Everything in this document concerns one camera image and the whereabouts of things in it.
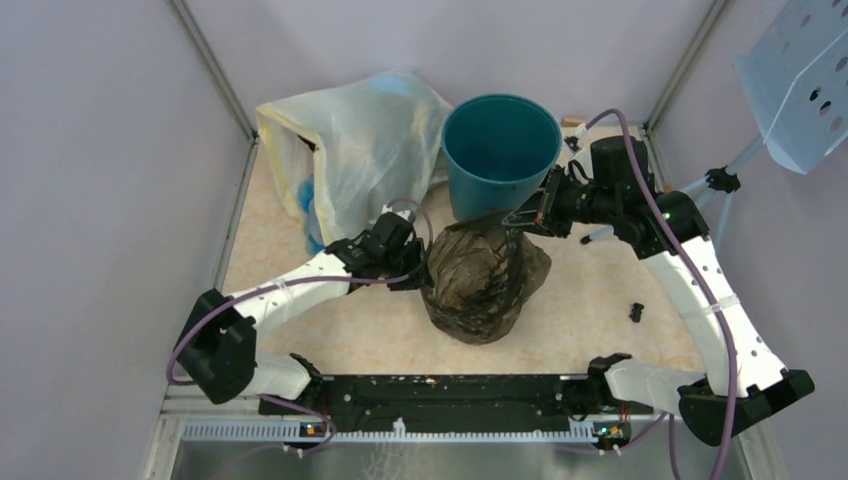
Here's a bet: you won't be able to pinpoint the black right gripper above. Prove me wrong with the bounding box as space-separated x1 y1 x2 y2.
502 163 619 238

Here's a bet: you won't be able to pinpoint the black plastic trash bag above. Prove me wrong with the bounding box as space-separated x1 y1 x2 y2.
421 211 552 345

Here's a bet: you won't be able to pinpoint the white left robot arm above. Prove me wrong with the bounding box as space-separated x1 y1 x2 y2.
166 208 431 414

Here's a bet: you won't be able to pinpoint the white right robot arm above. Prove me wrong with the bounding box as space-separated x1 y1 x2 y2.
503 136 815 447

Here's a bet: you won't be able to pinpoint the teal plastic trash bin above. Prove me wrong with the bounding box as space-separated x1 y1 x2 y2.
441 94 563 221

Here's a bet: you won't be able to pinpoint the white translucent trash bag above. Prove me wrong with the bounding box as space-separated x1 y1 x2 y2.
256 68 452 254

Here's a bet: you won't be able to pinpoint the small wooden block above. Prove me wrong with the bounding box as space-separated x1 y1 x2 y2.
560 117 584 128

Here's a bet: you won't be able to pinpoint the small black plastic part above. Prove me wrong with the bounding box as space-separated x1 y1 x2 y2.
629 302 645 323

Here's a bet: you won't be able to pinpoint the light blue tripod stand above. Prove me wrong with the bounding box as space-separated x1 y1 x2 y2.
681 134 764 250

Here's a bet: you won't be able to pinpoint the perforated light blue metal panel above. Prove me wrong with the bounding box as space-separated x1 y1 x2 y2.
734 0 847 175

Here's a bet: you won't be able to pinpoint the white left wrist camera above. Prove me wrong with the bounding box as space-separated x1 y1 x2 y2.
380 205 416 224

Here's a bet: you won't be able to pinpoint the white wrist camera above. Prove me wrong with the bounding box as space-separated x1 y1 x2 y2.
380 205 416 224
563 122 591 163

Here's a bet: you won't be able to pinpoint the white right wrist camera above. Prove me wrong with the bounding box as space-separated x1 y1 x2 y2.
563 122 591 163

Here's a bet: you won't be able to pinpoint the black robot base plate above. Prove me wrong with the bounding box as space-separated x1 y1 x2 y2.
258 372 654 439

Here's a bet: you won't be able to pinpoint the white slotted cable duct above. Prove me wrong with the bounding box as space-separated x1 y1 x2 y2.
182 419 625 444

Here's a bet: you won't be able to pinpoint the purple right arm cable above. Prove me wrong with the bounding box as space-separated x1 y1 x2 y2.
582 108 739 480

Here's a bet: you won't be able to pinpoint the aluminium frame rails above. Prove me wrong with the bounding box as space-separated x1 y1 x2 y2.
165 138 259 399

